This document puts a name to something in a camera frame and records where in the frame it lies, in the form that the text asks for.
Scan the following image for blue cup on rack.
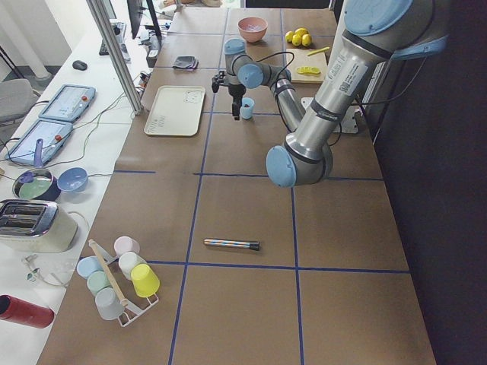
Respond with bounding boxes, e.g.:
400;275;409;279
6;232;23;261
76;255;103;280

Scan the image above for grey cup on rack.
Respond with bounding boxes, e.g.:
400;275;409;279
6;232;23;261
95;287;124;320

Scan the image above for yellow knife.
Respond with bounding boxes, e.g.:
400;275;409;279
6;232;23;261
307;46;330;57

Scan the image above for yellow cup on rack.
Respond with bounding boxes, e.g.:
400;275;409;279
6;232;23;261
131;263;161;298

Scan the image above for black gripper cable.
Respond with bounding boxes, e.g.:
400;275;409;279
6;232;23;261
250;51;296;77

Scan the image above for pink bowl with ice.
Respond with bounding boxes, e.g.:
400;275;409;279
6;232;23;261
237;17;268;43

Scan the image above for teach pendant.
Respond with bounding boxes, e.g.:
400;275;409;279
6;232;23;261
38;84;97;123
5;119;73;167

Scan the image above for green cup on rack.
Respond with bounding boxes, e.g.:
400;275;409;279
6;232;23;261
87;271;112;297

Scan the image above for aluminium frame post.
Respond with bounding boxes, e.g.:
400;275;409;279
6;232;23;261
86;0;143;116

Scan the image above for white camera pole base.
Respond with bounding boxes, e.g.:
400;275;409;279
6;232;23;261
300;37;360;135

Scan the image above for blue bowl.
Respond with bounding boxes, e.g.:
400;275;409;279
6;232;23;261
57;167;88;192

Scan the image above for red bottle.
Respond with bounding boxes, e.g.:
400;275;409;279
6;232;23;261
1;294;55;329

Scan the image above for wooden cutting board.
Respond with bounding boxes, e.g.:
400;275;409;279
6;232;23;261
286;49;328;84

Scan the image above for cream bear tray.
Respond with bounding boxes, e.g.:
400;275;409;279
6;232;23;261
144;85;205;137

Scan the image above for metal muddler stick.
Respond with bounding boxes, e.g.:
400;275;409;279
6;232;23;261
203;239;260;251

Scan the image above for white cup on rack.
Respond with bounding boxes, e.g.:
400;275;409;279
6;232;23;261
118;251;146;281

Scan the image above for white cup rack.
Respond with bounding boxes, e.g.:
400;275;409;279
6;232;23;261
88;240;159;328

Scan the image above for black computer mouse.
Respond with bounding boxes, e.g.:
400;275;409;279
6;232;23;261
72;60;88;71

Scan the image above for pink cup on rack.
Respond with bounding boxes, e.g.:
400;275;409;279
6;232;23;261
113;236;140;257

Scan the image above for light blue cup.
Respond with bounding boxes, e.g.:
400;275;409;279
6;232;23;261
240;97;255;119

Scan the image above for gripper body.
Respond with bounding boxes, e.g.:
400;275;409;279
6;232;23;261
228;84;247;100

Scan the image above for blue saucepan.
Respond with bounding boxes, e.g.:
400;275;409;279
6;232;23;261
12;138;61;202

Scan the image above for yellow lemon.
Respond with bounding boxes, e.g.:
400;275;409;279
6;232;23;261
301;33;313;47
285;31;302;46
294;27;309;37

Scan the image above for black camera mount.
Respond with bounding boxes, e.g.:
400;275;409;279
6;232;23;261
212;70;228;94

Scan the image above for lemon slices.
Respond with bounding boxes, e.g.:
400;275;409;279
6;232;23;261
296;66;321;75

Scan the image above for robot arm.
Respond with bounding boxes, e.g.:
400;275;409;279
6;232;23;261
212;1;450;187

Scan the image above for grey folded cloth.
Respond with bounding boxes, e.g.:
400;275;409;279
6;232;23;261
172;56;199;71

